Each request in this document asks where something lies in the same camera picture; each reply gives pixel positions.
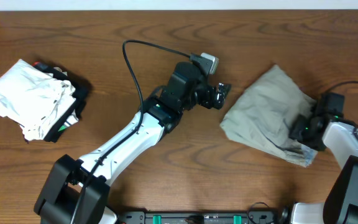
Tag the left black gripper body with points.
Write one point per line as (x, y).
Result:
(215, 96)

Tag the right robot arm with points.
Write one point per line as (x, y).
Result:
(327, 129)

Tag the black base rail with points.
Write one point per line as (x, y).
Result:
(258, 213)

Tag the white folded garment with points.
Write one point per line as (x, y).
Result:
(35, 100)

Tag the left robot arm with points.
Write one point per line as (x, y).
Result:
(76, 190)

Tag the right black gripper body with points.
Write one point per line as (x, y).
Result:
(300, 131)

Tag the grey-green shorts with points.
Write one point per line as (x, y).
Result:
(262, 117)

